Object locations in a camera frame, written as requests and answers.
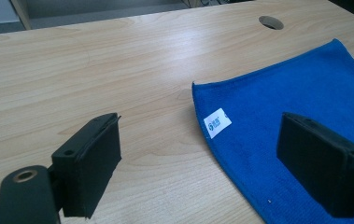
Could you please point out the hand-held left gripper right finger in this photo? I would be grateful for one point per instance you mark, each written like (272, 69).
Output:
(324, 165)

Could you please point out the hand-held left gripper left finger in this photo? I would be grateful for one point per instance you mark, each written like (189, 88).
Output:
(93, 161)

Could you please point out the blue cloth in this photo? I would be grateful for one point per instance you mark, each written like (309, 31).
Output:
(290, 93)

